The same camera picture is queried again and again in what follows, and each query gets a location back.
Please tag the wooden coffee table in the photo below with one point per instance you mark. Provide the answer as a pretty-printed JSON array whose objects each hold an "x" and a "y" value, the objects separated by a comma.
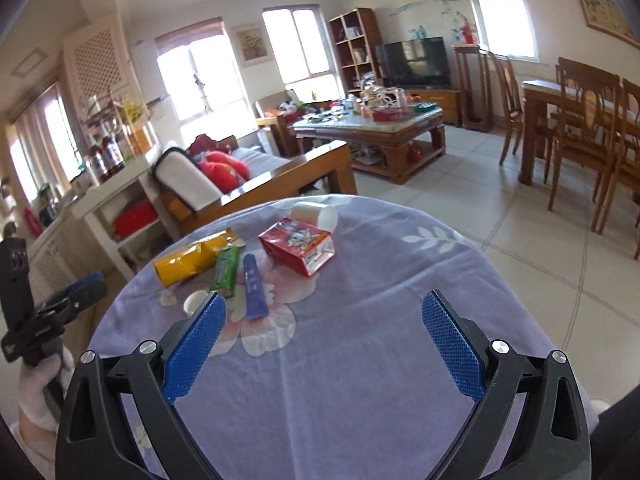
[{"x": 407, "y": 145}]

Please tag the white side shelf unit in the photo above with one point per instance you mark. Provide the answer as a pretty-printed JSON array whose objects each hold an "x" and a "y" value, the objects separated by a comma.
[{"x": 126, "y": 217}]

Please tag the tall wooden plant stand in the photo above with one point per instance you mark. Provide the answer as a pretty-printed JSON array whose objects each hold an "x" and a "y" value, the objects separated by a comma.
[{"x": 472, "y": 63}]

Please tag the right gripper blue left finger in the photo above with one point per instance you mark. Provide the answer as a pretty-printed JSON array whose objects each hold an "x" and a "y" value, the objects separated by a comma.
[{"x": 187, "y": 344}]

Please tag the wooden sofa with cushions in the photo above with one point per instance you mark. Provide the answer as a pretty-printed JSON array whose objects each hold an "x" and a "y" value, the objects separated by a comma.
[{"x": 193, "y": 200}]

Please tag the red cushion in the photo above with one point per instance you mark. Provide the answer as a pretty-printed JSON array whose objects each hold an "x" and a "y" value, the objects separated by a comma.
[{"x": 226, "y": 172}]

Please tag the small framed flower picture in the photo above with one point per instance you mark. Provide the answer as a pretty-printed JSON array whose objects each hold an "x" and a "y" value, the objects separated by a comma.
[{"x": 252, "y": 43}]

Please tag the wooden bookshelf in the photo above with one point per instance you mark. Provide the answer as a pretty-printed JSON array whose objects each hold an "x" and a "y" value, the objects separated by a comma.
[{"x": 356, "y": 36}]

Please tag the purple floral tablecloth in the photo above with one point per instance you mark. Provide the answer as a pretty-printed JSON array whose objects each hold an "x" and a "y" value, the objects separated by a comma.
[{"x": 341, "y": 380}]

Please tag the green chewing gum box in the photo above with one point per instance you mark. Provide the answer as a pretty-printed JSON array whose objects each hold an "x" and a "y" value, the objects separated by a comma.
[{"x": 224, "y": 277}]

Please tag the wooden dining chair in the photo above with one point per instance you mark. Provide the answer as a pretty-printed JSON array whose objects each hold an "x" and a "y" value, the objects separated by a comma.
[
  {"x": 625, "y": 165},
  {"x": 587, "y": 126}
]

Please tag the black round trash bin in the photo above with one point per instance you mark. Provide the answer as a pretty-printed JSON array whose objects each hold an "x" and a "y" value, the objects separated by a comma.
[{"x": 615, "y": 441}]

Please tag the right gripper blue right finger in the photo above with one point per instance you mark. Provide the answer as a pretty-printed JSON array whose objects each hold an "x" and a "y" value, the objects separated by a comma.
[{"x": 465, "y": 365}]

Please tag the wooden tv cabinet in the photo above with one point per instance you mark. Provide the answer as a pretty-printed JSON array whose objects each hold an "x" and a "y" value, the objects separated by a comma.
[{"x": 449, "y": 100}]

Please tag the blue toothpaste tube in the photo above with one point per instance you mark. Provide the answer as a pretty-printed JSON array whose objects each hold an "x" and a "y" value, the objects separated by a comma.
[{"x": 256, "y": 303}]

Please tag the yellow snack bag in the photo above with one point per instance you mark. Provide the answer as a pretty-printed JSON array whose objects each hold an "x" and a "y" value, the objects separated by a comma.
[{"x": 194, "y": 258}]

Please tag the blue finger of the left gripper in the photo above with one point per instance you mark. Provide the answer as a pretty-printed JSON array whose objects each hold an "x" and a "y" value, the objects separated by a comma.
[{"x": 93, "y": 284}]

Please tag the red cartoon drink box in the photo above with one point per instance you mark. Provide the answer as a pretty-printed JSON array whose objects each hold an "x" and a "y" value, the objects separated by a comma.
[{"x": 301, "y": 247}]

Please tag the framed floral picture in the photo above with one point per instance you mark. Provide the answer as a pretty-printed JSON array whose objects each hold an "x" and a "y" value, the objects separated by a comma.
[{"x": 605, "y": 16}]

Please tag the left white gloved hand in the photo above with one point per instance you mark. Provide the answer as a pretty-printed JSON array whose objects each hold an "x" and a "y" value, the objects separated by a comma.
[{"x": 35, "y": 418}]

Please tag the black flat television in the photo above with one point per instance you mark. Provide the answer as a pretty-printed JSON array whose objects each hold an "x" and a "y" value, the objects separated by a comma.
[{"x": 415, "y": 63}]

